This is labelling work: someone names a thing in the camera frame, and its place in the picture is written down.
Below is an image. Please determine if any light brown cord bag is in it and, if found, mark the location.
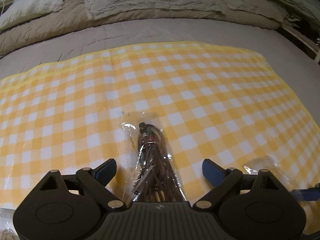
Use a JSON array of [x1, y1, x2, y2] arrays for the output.
[[243, 156, 296, 191]]

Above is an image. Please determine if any dark brown cord bag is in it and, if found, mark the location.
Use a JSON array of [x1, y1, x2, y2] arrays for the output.
[[121, 112, 187, 205]]

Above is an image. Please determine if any yellow white checkered cloth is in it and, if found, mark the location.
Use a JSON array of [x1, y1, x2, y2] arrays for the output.
[[1, 42, 319, 209]]

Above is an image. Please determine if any grey bed sheet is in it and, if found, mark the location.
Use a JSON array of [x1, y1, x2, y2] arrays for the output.
[[1, 18, 319, 122]]

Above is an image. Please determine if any fluffy beige pillow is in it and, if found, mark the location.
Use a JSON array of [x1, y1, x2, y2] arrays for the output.
[[1, 0, 65, 31]]

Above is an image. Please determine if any wooden shelf unit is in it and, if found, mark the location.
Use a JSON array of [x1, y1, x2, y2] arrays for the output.
[[0, 0, 14, 14]]

